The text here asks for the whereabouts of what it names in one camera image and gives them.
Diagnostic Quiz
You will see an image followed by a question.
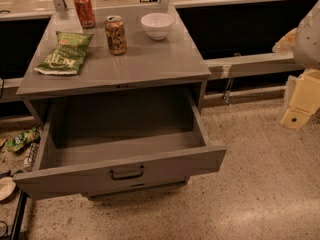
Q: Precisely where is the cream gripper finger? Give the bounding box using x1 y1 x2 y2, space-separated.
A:
280 69 320 129

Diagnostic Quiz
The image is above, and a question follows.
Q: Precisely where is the orange brown patterned can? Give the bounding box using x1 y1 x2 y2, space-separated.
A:
105 15 127 55

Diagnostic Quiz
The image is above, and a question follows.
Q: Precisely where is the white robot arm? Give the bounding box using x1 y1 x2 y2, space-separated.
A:
272 1 320 129

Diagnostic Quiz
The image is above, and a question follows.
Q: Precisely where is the grey drawer cabinet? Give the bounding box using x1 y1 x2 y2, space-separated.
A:
16 4 210 102

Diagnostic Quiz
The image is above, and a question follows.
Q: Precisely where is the open grey top drawer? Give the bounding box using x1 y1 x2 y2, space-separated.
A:
14 88 226 199

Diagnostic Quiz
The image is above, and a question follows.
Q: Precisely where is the red soda can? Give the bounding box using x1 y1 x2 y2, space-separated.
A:
74 0 96 29

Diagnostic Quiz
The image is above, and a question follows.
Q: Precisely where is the white bowl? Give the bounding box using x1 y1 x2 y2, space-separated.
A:
141 13 174 40

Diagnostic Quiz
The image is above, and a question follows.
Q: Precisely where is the green chip bag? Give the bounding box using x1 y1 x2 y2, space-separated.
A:
34 31 93 75

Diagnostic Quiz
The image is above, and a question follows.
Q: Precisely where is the green snack bag on floor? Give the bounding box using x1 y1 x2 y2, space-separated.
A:
5 127 40 152

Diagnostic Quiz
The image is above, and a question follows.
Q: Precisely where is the white patterned packet on floor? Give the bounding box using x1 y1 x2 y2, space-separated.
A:
23 143 39 171

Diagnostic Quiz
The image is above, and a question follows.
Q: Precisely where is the white plate on floor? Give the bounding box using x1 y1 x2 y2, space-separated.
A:
0 177 16 201

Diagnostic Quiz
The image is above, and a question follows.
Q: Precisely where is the black metal stand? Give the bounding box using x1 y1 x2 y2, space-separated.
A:
0 190 28 240

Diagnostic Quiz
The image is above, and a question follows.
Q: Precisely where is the black drawer handle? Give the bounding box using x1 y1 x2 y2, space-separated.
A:
109 166 144 181

